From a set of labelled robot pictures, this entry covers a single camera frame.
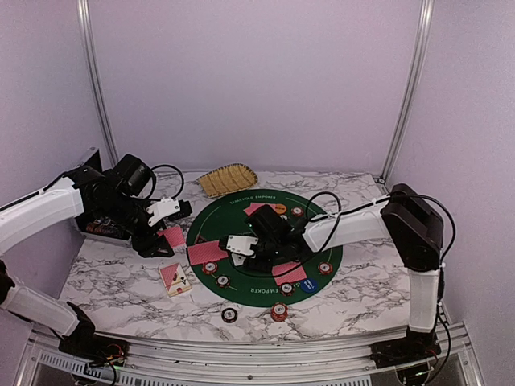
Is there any woven bamboo tray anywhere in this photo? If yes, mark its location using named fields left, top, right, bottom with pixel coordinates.
left=198, top=163, right=258, bottom=198

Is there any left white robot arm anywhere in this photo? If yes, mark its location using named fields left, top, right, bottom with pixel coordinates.
left=1, top=166, right=180, bottom=358

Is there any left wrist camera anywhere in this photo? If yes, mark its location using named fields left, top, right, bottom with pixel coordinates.
left=146, top=197, right=192, bottom=227

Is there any orange purple chip row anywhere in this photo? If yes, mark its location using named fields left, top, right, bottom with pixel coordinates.
left=86, top=223, right=123, bottom=238

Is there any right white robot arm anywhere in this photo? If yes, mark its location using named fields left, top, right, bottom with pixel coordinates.
left=220, top=183, right=443, bottom=360

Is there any ace card box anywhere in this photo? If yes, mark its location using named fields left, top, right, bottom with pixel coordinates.
left=159, top=263, right=192, bottom=297

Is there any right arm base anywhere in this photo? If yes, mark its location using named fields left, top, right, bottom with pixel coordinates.
left=370, top=322, right=442, bottom=368

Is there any right aluminium frame post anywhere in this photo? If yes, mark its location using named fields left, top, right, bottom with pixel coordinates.
left=378, top=0, right=435, bottom=184

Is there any black poker chip stack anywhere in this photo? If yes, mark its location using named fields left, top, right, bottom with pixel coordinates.
left=221, top=307, right=238, bottom=323

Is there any blue small blind button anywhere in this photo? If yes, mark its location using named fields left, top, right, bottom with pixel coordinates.
left=300, top=278, right=319, bottom=294

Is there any red backed playing card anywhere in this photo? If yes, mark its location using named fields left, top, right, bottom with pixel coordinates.
left=272, top=262, right=307, bottom=285
left=187, top=240, right=229, bottom=265
left=244, top=203, right=276, bottom=216

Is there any red poker chip stack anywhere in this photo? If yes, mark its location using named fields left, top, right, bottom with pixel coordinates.
left=270, top=302, right=288, bottom=322

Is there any orange big blind button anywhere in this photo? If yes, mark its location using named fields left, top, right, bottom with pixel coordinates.
left=275, top=204, right=286, bottom=215

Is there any left aluminium frame post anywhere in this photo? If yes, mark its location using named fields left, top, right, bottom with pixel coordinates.
left=76, top=0, right=120, bottom=166

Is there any triangular all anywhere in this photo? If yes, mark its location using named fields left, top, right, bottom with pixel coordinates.
left=195, top=235, right=207, bottom=244

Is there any aluminium frame post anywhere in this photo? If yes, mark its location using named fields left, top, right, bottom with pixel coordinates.
left=76, top=0, right=120, bottom=166
left=378, top=0, right=435, bottom=184

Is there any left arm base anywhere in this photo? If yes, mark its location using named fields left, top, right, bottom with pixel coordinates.
left=59, top=304, right=129, bottom=366

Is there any green round poker mat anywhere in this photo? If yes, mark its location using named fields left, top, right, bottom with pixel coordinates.
left=186, top=189, right=343, bottom=308

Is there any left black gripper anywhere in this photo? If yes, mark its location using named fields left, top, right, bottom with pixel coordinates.
left=97, top=191, right=174, bottom=257

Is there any front aluminium rail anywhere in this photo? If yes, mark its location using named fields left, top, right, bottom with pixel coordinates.
left=13, top=323, right=484, bottom=385

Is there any aluminium poker case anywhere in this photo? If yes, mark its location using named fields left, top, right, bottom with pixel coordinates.
left=64, top=146, right=131, bottom=246

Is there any red backed card deck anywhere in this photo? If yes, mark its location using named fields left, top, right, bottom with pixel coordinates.
left=158, top=225, right=186, bottom=249

